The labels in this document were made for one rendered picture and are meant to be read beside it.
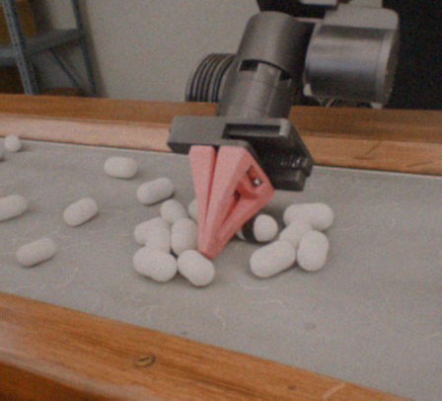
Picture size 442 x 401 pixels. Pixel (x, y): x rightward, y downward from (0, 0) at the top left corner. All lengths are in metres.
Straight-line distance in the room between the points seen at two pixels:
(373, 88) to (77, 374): 0.29
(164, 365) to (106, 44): 2.78
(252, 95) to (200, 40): 2.33
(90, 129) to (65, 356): 0.46
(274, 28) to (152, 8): 2.39
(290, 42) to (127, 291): 0.23
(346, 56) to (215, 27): 2.28
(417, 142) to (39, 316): 0.37
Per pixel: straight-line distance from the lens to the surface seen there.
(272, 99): 0.50
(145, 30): 2.95
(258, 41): 0.52
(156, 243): 0.49
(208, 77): 0.89
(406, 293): 0.44
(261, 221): 0.49
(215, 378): 0.34
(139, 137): 0.75
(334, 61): 0.51
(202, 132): 0.48
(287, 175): 0.49
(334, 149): 0.64
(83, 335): 0.39
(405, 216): 0.53
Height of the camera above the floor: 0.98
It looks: 22 degrees down
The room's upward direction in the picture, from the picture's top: 8 degrees counter-clockwise
